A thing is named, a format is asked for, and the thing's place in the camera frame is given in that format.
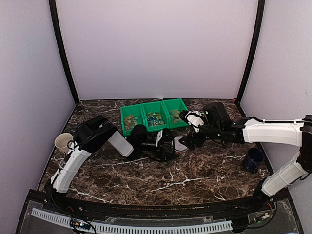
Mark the star gummy candies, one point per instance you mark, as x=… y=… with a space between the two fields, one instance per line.
x=131 y=121

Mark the beige ceramic mug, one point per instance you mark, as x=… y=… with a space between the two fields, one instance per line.
x=61 y=142

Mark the black front rail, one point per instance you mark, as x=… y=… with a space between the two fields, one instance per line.
x=95 y=210

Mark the green yellow gummy candies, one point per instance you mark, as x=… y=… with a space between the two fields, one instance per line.
x=175 y=116

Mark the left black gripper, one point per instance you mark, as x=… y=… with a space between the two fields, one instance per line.
x=160 y=150

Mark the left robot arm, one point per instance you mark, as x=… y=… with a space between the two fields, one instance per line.
x=93 y=134

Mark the right black frame post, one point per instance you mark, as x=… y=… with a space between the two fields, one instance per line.
x=252 y=51

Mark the dark blue mug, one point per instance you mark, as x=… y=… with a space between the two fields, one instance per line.
x=253 y=158

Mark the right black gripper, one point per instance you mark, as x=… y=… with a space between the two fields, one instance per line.
x=189 y=143

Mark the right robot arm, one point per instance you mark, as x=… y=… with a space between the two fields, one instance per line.
x=213 y=123

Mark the black frame post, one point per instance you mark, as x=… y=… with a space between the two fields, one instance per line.
x=61 y=50
x=252 y=51

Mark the left black frame post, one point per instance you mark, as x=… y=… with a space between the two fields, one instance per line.
x=61 y=50

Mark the clear plastic jar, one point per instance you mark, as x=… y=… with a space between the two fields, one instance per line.
x=179 y=154

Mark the green three-compartment bin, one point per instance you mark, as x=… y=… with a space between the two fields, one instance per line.
x=162 y=107

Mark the white jar lid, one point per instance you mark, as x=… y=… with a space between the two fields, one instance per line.
x=177 y=146

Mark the wrapped colourful candies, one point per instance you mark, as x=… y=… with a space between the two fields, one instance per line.
x=154 y=119

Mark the white slotted cable duct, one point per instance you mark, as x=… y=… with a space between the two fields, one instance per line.
x=116 y=225

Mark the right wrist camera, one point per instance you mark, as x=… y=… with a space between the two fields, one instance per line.
x=193 y=118

